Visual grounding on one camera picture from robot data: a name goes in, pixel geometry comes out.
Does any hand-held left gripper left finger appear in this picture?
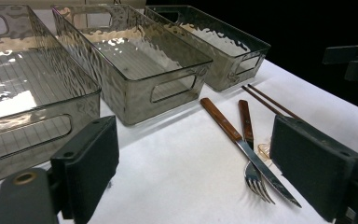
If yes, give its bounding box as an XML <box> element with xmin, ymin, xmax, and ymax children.
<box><xmin>50</xmin><ymin>115</ymin><xmax>120</xmax><ymax>224</ymax></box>

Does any white table cover sheet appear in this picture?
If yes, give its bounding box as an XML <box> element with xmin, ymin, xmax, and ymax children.
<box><xmin>0</xmin><ymin>59</ymin><xmax>358</xmax><ymax>224</ymax></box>

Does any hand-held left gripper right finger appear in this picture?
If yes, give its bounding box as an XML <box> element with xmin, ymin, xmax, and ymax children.
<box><xmin>269</xmin><ymin>114</ymin><xmax>358</xmax><ymax>222</ymax></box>

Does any wooden handled fork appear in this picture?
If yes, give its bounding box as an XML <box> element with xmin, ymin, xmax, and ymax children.
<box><xmin>238</xmin><ymin>99</ymin><xmax>276</xmax><ymax>205</ymax></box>

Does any wooden handled table knife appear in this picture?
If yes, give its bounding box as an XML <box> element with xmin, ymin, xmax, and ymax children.
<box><xmin>200</xmin><ymin>97</ymin><xmax>302</xmax><ymax>209</ymax></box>

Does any brown-handled utensil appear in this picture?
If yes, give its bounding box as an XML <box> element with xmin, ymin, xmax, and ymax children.
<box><xmin>241</xmin><ymin>85</ymin><xmax>285</xmax><ymax>118</ymax></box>
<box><xmin>247</xmin><ymin>83</ymin><xmax>358</xmax><ymax>172</ymax></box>

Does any grey transparent plastic bin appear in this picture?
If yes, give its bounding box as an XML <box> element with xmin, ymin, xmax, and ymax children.
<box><xmin>51</xmin><ymin>4</ymin><xmax>213</xmax><ymax>126</ymax></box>
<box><xmin>0</xmin><ymin>4</ymin><xmax>102</xmax><ymax>189</ymax></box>
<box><xmin>144</xmin><ymin>4</ymin><xmax>272</xmax><ymax>92</ymax></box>

